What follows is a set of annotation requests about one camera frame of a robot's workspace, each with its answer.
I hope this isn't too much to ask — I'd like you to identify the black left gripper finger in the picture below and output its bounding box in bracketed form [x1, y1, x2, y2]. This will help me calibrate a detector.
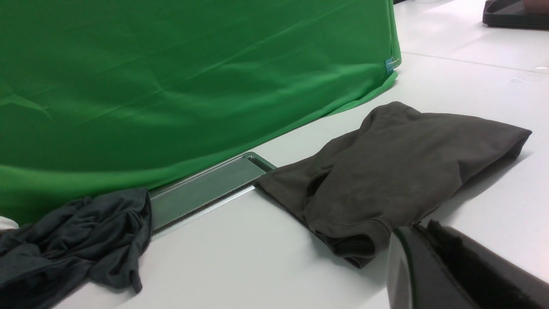
[387, 221, 549, 309]

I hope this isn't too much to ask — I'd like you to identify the gray long sleeve shirt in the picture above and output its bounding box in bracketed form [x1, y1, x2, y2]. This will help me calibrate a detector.
[255, 102, 532, 269]

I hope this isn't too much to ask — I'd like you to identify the dark teal crumpled shirt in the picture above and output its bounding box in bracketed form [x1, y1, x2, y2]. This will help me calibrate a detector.
[0, 188, 152, 309]

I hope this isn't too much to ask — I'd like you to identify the white crumpled shirt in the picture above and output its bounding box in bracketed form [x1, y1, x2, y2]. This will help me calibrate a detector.
[0, 216, 19, 233]

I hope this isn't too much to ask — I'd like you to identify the blue binder clip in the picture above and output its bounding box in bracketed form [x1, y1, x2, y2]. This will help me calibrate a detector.
[385, 57, 401, 76]

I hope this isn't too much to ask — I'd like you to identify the black tray stack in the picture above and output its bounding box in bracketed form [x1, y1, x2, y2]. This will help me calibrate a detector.
[482, 0, 549, 30]

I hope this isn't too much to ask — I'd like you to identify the green backdrop cloth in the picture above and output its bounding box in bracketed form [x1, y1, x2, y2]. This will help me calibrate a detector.
[0, 0, 400, 225]

